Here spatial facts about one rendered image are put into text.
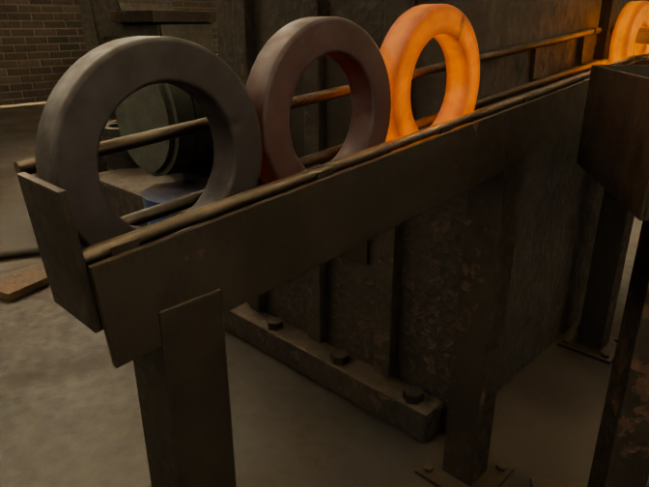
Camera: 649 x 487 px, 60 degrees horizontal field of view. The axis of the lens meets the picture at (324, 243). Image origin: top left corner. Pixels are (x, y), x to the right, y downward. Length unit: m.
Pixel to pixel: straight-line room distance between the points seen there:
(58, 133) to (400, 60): 0.37
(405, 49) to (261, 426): 0.84
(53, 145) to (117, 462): 0.87
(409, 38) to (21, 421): 1.10
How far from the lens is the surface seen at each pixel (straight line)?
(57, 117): 0.43
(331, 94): 0.66
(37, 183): 0.44
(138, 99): 1.96
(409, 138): 0.65
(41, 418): 1.39
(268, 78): 0.52
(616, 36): 1.31
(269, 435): 1.21
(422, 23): 0.68
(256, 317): 1.48
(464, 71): 0.77
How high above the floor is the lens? 0.77
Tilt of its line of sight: 21 degrees down
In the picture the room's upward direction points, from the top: straight up
